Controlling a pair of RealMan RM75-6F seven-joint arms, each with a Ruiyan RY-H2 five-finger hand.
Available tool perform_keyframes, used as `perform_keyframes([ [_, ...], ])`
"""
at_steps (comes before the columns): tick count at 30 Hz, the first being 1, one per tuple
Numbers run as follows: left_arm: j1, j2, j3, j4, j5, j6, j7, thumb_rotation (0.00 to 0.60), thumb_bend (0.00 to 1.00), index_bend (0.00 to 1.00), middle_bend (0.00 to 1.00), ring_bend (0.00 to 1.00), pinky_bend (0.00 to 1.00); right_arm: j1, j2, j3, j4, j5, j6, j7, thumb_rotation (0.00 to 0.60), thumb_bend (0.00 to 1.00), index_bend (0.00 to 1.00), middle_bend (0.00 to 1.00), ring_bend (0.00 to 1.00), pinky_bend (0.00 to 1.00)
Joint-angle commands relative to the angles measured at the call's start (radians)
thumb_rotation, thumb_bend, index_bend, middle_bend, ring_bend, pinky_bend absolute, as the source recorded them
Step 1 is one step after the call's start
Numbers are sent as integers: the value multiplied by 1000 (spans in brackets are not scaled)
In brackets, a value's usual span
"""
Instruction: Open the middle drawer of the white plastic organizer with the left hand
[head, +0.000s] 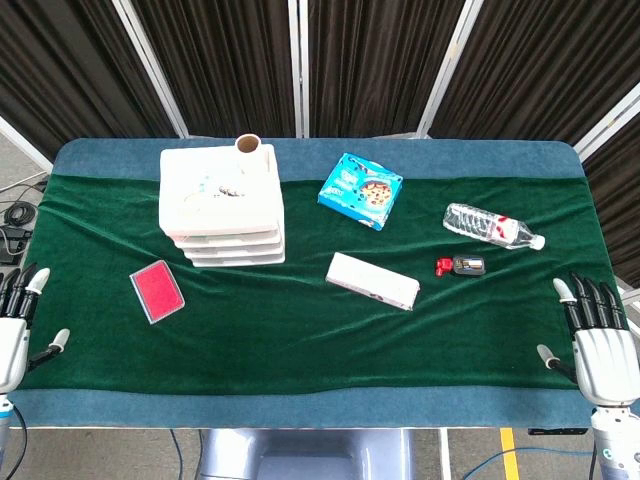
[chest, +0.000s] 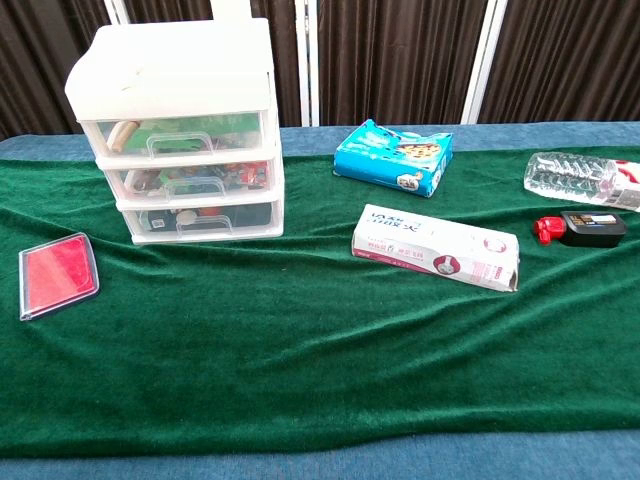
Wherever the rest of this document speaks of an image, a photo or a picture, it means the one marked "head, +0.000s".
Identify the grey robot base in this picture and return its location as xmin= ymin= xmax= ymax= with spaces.
xmin=197 ymin=428 xmax=416 ymax=480

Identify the clear plastic drawer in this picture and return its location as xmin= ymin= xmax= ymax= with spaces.
xmin=172 ymin=230 xmax=282 ymax=247
xmin=182 ymin=242 xmax=285 ymax=257
xmin=189 ymin=251 xmax=286 ymax=268

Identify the small black bottle red cap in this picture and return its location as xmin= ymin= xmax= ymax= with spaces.
xmin=433 ymin=254 xmax=487 ymax=278

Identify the clear plastic water bottle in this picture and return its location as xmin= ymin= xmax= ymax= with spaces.
xmin=442 ymin=202 xmax=546 ymax=251

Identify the dark curtain screen panel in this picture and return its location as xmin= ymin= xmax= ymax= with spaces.
xmin=130 ymin=0 xmax=296 ymax=139
xmin=0 ymin=0 xmax=176 ymax=161
xmin=429 ymin=0 xmax=640 ymax=146
xmin=307 ymin=0 xmax=464 ymax=139

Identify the red pad with grey border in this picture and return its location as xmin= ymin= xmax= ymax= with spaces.
xmin=128 ymin=259 xmax=186 ymax=325

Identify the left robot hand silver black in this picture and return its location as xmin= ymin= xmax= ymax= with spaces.
xmin=0 ymin=263 xmax=71 ymax=396

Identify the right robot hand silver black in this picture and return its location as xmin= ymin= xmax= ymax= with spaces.
xmin=536 ymin=272 xmax=639 ymax=407

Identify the black power adapter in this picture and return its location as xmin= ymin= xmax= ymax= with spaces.
xmin=0 ymin=224 xmax=34 ymax=265

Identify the long white carton box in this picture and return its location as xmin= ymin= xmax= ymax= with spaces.
xmin=325 ymin=251 xmax=421 ymax=312

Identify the coiled black cable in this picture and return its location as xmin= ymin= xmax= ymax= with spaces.
xmin=3 ymin=201 xmax=39 ymax=227

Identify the paper roll with cardboard core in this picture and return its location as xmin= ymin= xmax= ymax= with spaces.
xmin=234 ymin=133 xmax=266 ymax=174

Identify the blue floor cable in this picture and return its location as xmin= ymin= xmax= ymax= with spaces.
xmin=168 ymin=428 xmax=185 ymax=480
xmin=462 ymin=447 xmax=596 ymax=480

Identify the green velvet cloth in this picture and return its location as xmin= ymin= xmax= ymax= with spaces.
xmin=19 ymin=172 xmax=624 ymax=396

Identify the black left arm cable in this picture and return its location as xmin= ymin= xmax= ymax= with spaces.
xmin=9 ymin=404 xmax=29 ymax=480

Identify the white plastic drawer unit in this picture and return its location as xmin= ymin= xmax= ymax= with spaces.
xmin=158 ymin=143 xmax=286 ymax=268

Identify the blue cookie box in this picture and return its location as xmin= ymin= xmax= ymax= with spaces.
xmin=317 ymin=152 xmax=405 ymax=232

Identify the yellow floor tape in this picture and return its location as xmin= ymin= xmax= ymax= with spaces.
xmin=499 ymin=427 xmax=521 ymax=480

